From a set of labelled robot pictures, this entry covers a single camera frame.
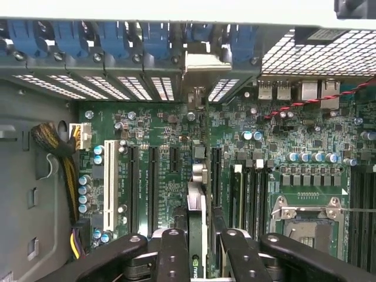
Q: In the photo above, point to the white power connector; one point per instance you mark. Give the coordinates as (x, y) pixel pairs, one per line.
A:
(83, 135)

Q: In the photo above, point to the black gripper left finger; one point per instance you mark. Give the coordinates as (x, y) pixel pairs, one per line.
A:
(173, 258)

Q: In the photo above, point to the metal USB port block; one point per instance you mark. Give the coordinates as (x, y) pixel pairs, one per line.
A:
(265, 91)
(283, 91)

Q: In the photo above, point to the dark grey block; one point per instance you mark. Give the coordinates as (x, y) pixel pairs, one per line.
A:
(357, 8)

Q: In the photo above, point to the green motherboard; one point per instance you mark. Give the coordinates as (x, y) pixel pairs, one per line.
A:
(164, 123)

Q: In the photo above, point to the short black expansion slot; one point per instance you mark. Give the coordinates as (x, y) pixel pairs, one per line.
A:
(175, 160)

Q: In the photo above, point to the white expansion slot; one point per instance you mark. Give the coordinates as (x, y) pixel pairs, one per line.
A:
(110, 185)

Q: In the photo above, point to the installed RAM stick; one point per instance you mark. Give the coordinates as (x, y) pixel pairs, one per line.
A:
(240, 199)

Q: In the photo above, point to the metal round port block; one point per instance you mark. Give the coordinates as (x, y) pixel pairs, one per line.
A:
(309, 91)

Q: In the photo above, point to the metal network port block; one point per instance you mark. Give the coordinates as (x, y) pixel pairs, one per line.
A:
(330, 92)

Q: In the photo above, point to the thin metal locking lever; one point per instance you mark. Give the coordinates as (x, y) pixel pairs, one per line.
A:
(361, 209)

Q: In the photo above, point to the open dark PC case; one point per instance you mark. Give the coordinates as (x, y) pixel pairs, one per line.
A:
(44, 72)

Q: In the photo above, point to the CPU socket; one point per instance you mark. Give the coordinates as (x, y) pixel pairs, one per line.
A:
(302, 232)

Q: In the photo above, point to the long black expansion slot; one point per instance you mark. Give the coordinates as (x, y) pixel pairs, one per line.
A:
(132, 188)
(217, 176)
(153, 188)

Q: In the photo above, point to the blue slot clip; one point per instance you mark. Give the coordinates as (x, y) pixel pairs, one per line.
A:
(113, 38)
(23, 38)
(242, 44)
(199, 32)
(69, 38)
(155, 39)

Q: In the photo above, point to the perforated metal slot cover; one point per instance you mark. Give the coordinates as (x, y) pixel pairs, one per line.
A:
(48, 86)
(135, 88)
(107, 88)
(162, 89)
(75, 87)
(224, 89)

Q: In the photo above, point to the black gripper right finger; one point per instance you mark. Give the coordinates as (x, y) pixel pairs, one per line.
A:
(243, 264)

